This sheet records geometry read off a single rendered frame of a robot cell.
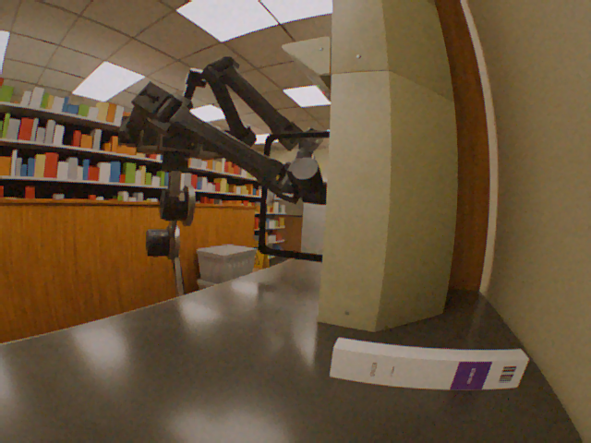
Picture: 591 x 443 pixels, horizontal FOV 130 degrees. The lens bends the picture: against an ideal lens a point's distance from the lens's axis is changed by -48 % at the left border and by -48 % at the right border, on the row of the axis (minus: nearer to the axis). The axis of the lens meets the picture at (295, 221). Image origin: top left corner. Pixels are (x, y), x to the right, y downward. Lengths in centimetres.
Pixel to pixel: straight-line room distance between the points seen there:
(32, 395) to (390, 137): 62
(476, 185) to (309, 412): 73
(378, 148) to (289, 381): 38
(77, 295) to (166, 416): 206
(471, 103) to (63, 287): 254
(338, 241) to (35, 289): 207
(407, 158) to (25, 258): 216
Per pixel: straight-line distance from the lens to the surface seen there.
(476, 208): 84
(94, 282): 234
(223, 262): 263
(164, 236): 170
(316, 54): 57
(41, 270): 218
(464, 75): 96
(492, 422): 34
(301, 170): 55
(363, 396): 33
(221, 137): 66
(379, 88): 50
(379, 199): 44
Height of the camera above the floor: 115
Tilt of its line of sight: 3 degrees down
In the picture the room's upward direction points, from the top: 3 degrees clockwise
